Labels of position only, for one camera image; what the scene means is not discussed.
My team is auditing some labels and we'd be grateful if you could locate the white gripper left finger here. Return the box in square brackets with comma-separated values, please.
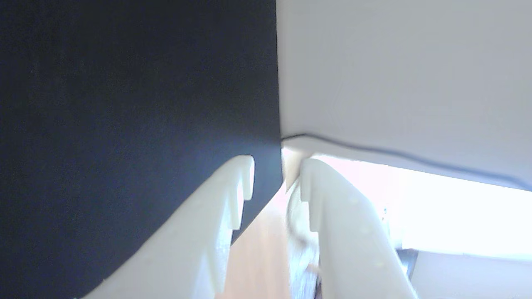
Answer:
[81, 155, 255, 299]

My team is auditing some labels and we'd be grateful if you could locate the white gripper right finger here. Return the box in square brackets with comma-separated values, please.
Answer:
[299, 158, 418, 299]

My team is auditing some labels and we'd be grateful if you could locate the black mouse pad mat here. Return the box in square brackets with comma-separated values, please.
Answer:
[0, 0, 284, 299]

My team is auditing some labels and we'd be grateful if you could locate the dark thin cable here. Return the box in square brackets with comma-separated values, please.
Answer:
[283, 134, 532, 188]

